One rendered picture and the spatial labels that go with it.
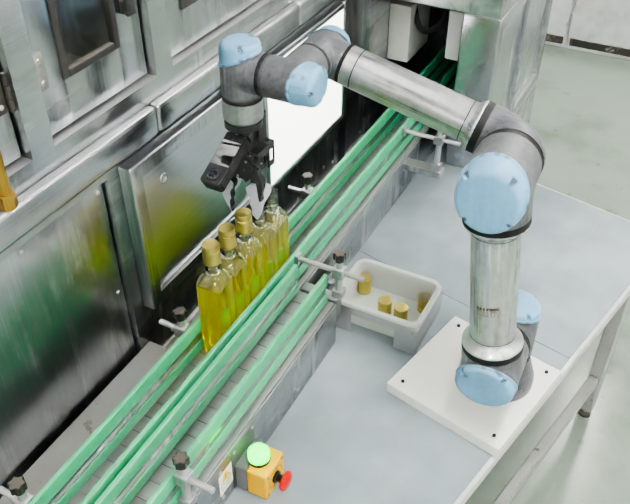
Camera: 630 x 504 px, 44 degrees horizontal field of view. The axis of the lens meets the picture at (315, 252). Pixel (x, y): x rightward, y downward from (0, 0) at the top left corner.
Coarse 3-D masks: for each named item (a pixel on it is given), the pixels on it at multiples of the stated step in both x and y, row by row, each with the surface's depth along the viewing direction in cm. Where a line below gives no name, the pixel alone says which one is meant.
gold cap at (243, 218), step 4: (240, 208) 156; (244, 208) 156; (236, 212) 155; (240, 212) 155; (244, 212) 155; (248, 212) 155; (236, 216) 154; (240, 216) 154; (244, 216) 154; (248, 216) 154; (236, 220) 155; (240, 220) 154; (244, 220) 154; (248, 220) 155; (236, 224) 156; (240, 224) 155; (244, 224) 155; (248, 224) 156; (236, 228) 157; (240, 228) 156; (244, 228) 156; (248, 228) 156; (252, 228) 157; (240, 232) 156; (244, 232) 156; (248, 232) 157
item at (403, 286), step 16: (352, 272) 190; (368, 272) 195; (384, 272) 193; (400, 272) 190; (352, 288) 192; (384, 288) 195; (400, 288) 193; (416, 288) 191; (432, 288) 188; (352, 304) 181; (368, 304) 192; (416, 304) 192; (432, 304) 182; (400, 320) 177; (416, 320) 177
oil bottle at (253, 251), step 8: (256, 240) 160; (240, 248) 158; (248, 248) 158; (256, 248) 160; (248, 256) 158; (256, 256) 160; (248, 264) 159; (256, 264) 162; (248, 272) 161; (256, 272) 163; (256, 280) 164; (256, 288) 165
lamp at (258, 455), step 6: (252, 444) 149; (258, 444) 149; (264, 444) 149; (252, 450) 148; (258, 450) 148; (264, 450) 148; (252, 456) 147; (258, 456) 147; (264, 456) 147; (270, 456) 149; (252, 462) 148; (258, 462) 147; (264, 462) 148
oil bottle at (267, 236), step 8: (272, 224) 165; (256, 232) 162; (264, 232) 162; (272, 232) 164; (264, 240) 162; (272, 240) 165; (264, 248) 163; (272, 248) 166; (264, 256) 164; (272, 256) 167; (264, 264) 166; (272, 264) 168; (264, 272) 167; (272, 272) 170; (264, 280) 169
